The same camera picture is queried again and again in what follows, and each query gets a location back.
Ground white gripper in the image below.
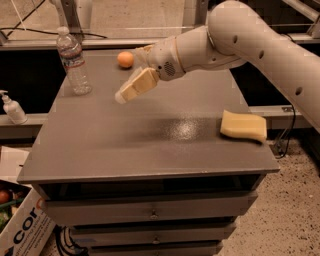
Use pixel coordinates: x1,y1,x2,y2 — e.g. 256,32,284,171
115,37,185,104

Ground clear plastic water bottle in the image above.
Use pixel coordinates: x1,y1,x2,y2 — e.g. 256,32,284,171
56,26,92,95

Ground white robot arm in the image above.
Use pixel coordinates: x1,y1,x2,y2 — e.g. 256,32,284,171
115,0,320,130

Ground white pump dispenser bottle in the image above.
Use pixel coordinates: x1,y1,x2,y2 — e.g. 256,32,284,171
0,90,27,125

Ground orange fruit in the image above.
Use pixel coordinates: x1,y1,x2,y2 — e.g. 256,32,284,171
117,51,134,68

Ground grey drawer cabinet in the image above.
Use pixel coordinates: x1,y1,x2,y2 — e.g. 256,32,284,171
18,50,278,256

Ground yellow sponge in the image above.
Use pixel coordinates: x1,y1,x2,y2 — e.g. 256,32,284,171
220,110,267,143

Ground white cardboard box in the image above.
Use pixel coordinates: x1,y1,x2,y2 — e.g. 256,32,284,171
0,147,55,256

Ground black cable on floor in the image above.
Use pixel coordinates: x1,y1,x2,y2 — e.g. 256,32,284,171
0,0,108,40

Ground metal frame rail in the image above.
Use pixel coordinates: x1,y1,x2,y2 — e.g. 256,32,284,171
0,34,320,50

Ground black cables under cabinet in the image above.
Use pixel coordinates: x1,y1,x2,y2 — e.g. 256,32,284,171
53,225,89,256

